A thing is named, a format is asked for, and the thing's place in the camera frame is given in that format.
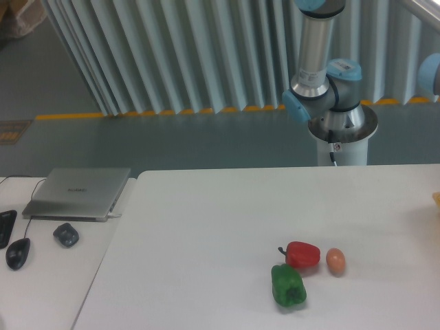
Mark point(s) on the red bell pepper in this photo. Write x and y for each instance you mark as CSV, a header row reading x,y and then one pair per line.
x,y
300,255

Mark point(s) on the green bell pepper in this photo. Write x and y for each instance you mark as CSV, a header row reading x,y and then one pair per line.
x,y
287,286

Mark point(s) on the black computer mouse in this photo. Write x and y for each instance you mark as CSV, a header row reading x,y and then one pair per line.
x,y
17,253

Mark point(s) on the cardboard box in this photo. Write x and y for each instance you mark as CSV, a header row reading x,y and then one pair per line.
x,y
20,18

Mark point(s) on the silver closed laptop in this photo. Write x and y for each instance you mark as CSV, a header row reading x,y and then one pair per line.
x,y
79,194

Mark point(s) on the white folding partition screen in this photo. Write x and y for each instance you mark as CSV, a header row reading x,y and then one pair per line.
x,y
176,55

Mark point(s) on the black keyboard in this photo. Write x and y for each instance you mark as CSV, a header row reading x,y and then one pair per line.
x,y
7,220

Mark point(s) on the white laptop plug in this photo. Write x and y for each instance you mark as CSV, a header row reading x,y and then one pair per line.
x,y
113,215

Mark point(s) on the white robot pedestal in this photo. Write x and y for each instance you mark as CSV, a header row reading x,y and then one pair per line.
x,y
342,138

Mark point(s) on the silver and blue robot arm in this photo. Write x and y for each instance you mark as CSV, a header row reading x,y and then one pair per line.
x,y
316,68

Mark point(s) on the dark earbuds case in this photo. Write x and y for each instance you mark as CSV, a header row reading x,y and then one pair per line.
x,y
66,235

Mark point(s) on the brown egg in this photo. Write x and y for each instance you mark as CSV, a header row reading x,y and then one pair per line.
x,y
336,261

